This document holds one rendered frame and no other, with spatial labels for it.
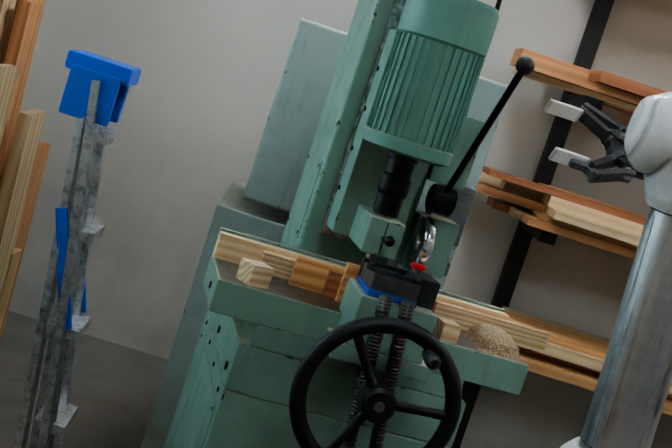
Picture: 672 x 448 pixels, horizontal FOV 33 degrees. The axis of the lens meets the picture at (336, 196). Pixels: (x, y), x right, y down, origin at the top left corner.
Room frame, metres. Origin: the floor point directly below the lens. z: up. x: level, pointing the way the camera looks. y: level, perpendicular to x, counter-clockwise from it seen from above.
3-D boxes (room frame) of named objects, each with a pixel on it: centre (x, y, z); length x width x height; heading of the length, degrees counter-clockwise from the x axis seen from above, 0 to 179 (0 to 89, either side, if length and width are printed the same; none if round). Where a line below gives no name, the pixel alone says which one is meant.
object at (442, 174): (2.37, -0.21, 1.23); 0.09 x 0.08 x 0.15; 12
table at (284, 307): (2.03, -0.13, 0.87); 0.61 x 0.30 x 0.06; 102
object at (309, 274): (2.09, -0.09, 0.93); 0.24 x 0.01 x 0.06; 102
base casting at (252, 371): (2.25, -0.08, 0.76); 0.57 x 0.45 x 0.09; 12
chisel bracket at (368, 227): (2.15, -0.10, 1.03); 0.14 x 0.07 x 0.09; 12
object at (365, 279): (1.94, -0.16, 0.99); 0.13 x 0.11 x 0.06; 102
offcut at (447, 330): (2.03, -0.27, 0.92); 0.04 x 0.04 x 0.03; 17
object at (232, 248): (2.15, -0.11, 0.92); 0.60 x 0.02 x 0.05; 102
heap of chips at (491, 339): (2.10, -0.37, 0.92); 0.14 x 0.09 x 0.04; 12
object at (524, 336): (2.15, -0.20, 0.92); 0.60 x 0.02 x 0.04; 102
